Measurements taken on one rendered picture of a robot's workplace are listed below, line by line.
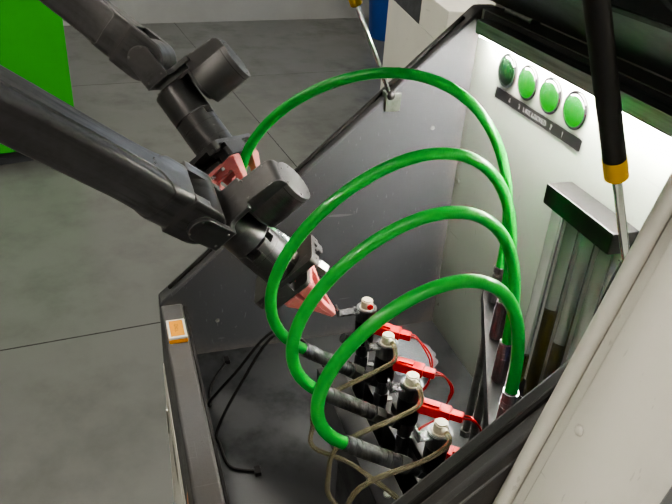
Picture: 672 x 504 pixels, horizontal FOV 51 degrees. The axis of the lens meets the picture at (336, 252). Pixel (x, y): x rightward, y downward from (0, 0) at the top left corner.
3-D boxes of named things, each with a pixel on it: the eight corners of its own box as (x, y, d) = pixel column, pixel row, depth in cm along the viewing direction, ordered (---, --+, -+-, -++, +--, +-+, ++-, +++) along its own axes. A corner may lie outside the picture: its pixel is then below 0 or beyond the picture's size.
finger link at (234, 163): (286, 190, 99) (247, 136, 99) (263, 199, 93) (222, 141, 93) (254, 216, 102) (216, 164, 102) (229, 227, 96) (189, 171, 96)
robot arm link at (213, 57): (143, 58, 101) (121, 56, 93) (203, 7, 99) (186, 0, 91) (195, 125, 103) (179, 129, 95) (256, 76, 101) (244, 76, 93)
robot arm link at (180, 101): (162, 98, 101) (145, 94, 96) (198, 68, 100) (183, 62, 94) (190, 137, 101) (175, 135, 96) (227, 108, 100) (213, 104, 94)
